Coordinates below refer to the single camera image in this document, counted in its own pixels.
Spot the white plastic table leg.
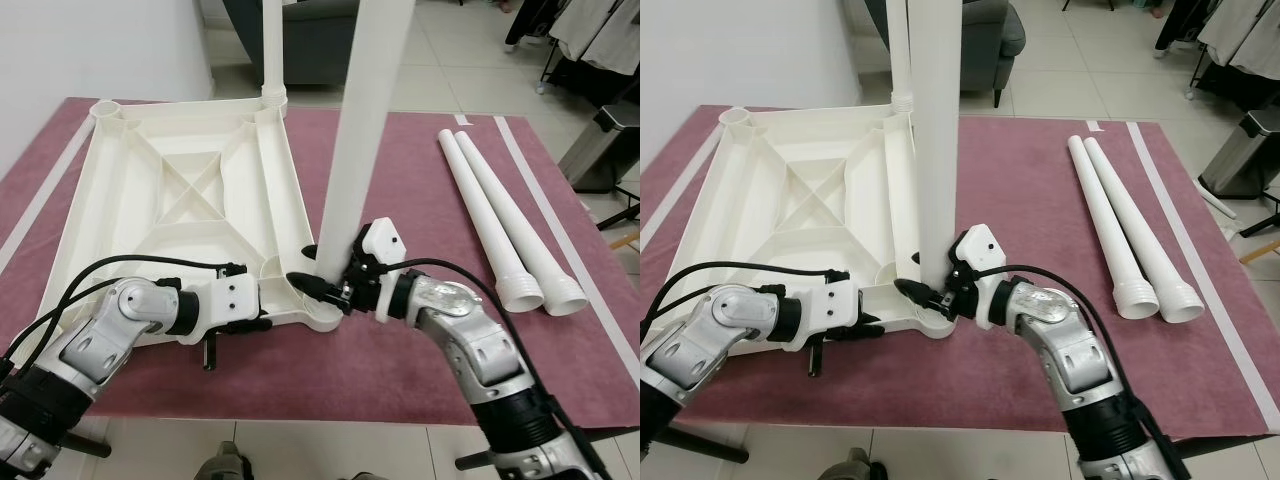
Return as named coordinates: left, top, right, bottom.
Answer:
left=1083, top=135, right=1206, bottom=324
left=315, top=0, right=416, bottom=296
left=438, top=130, right=546, bottom=313
left=455, top=125, right=591, bottom=318
left=908, top=0, right=963, bottom=301
left=260, top=0, right=289, bottom=106
left=1066, top=135, right=1166, bottom=321
left=885, top=0, right=916, bottom=109

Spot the white plastic children table top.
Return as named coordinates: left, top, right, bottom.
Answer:
left=10, top=92, right=351, bottom=351
left=640, top=100, right=961, bottom=351

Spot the maroon cloth with white stripes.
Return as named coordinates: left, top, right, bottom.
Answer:
left=0, top=97, right=641, bottom=431
left=640, top=103, right=1280, bottom=441

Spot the dark robot left foot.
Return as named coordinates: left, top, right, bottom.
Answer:
left=198, top=440, right=256, bottom=480
left=830, top=445, right=886, bottom=480

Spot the dark grey armchair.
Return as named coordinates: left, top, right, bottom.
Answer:
left=860, top=0, right=1026, bottom=106
left=222, top=0, right=361, bottom=86

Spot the black tripod stand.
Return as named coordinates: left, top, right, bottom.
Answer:
left=1235, top=190, right=1280, bottom=241
left=597, top=190, right=641, bottom=231

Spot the white plastic tube bundle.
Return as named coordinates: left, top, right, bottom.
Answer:
left=1195, top=180, right=1241, bottom=221

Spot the steel trash bin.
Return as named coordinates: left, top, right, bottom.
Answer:
left=1198, top=105, right=1280, bottom=199
left=558, top=100, right=641, bottom=196

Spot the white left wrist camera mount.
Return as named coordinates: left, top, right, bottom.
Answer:
left=800, top=282, right=863, bottom=336
left=197, top=275, right=263, bottom=326

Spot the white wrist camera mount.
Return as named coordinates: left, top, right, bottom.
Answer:
left=355, top=220, right=409, bottom=276
left=950, top=225, right=1001, bottom=291
left=197, top=275, right=263, bottom=326
left=800, top=282, right=863, bottom=336

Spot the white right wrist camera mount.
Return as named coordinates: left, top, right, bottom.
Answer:
left=355, top=220, right=409, bottom=276
left=950, top=225, right=1001, bottom=291

